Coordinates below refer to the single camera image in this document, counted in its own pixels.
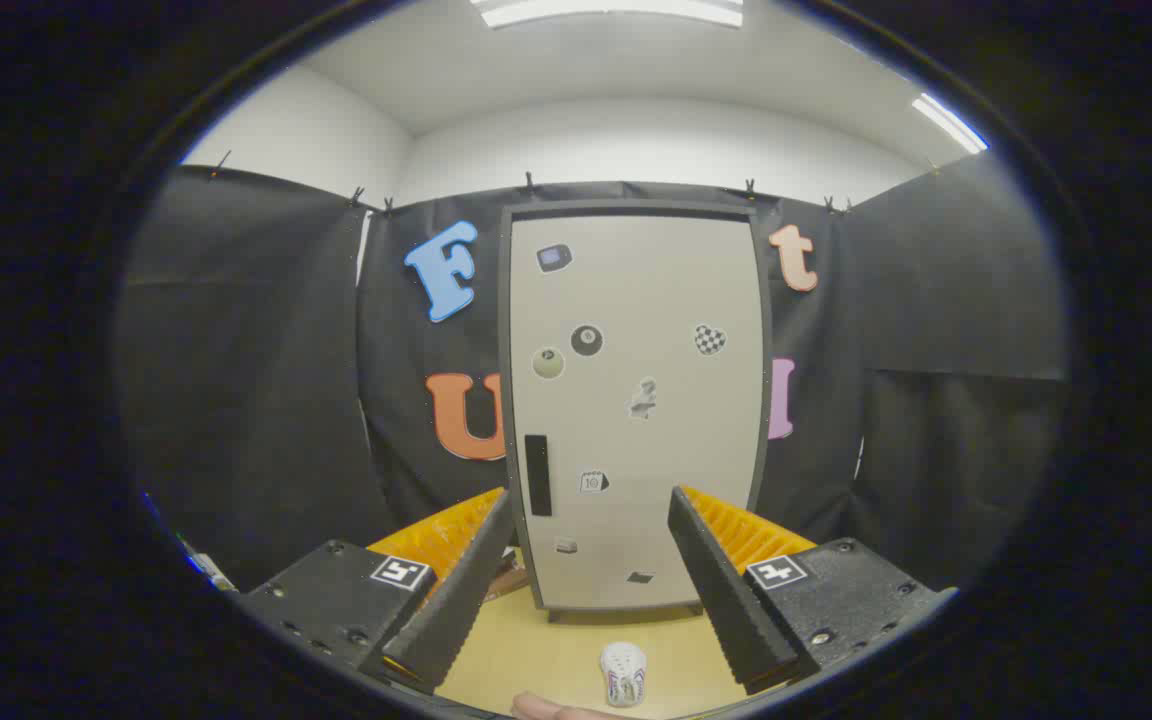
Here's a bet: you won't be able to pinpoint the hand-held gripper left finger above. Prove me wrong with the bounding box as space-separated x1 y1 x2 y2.
236 487 515 694

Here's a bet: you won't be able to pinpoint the small ceiling light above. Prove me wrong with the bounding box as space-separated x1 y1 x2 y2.
911 92 989 156

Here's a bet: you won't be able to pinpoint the row of black cloth clips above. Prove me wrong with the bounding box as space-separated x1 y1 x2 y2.
211 150 942 216

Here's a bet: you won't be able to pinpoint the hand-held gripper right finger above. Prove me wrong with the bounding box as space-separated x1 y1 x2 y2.
668 486 959 696

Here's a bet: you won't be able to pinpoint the white shoe red blue stripes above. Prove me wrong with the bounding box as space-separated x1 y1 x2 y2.
599 642 649 709

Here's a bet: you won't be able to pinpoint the grey shoe cabinet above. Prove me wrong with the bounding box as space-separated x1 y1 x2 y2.
498 198 774 623

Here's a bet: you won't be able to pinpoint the black backdrop cloth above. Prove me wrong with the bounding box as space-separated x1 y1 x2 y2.
116 150 1072 596

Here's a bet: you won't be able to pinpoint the black door handle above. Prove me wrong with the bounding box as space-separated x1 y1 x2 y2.
525 434 553 517

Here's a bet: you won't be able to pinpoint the long ceiling light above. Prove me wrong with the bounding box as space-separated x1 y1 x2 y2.
471 0 745 29

